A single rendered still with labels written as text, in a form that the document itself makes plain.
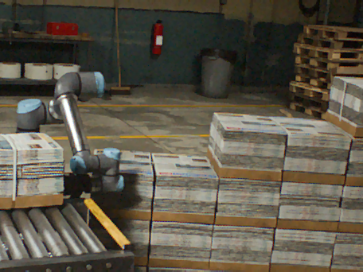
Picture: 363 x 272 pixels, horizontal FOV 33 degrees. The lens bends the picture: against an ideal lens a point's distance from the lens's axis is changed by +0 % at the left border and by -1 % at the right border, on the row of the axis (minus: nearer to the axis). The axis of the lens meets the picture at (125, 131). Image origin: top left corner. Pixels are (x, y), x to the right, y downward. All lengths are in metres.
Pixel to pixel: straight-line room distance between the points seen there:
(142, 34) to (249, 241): 7.16
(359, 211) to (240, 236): 0.56
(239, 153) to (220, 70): 7.00
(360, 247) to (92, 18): 7.05
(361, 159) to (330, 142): 0.17
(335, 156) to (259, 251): 0.56
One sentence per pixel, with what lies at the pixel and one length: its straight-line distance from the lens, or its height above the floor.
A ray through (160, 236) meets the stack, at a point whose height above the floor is 0.53.
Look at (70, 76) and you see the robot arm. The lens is 2.67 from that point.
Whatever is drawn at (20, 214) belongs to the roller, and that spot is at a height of 0.80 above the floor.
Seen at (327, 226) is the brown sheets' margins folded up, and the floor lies 0.63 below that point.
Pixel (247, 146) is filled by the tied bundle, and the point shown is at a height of 0.98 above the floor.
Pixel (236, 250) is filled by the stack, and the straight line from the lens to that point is 2.92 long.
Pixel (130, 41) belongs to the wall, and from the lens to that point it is 9.71.
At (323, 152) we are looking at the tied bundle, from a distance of 2.86.
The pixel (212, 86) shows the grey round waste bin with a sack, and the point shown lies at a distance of 9.78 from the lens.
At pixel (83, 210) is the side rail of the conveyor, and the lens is 2.42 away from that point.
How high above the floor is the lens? 1.64
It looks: 13 degrees down
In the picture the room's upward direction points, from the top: 4 degrees clockwise
